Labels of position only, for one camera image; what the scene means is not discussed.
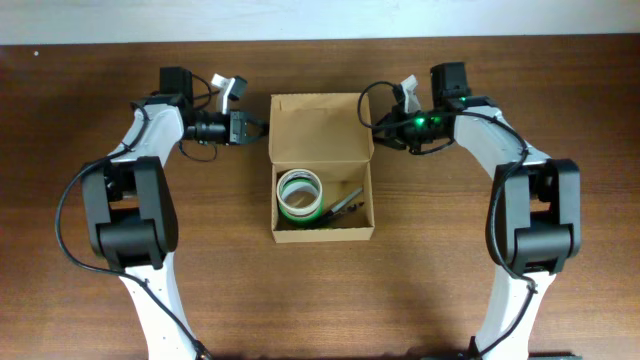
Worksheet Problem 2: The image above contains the brown cardboard box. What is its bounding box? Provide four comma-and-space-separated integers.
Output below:
268, 93, 375, 244

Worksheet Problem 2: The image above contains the green tape roll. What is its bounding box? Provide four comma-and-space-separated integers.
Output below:
276, 179, 324, 225

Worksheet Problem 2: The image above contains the black white marker pen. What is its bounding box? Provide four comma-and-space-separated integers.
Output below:
315, 187, 363, 227

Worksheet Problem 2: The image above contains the clear black ballpoint pen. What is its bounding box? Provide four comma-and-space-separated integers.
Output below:
327, 202, 364, 221

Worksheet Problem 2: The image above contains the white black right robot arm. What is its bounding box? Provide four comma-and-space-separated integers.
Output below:
269, 62, 581, 359

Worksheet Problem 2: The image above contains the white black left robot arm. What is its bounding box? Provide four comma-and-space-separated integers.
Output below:
79, 67, 268, 359

